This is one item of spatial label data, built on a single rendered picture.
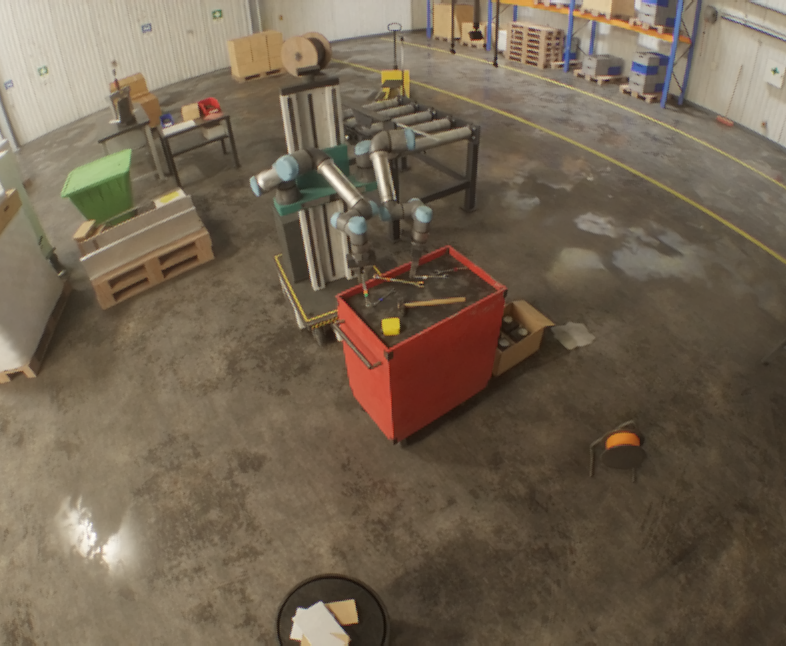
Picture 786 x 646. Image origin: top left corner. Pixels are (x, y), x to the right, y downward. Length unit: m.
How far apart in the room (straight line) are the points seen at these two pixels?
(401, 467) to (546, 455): 0.88
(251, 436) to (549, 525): 1.87
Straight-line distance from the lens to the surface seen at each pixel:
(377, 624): 1.80
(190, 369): 3.51
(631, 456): 2.75
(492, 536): 2.57
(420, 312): 2.19
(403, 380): 2.19
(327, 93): 2.71
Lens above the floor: 2.41
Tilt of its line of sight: 44 degrees down
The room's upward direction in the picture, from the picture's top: 3 degrees counter-clockwise
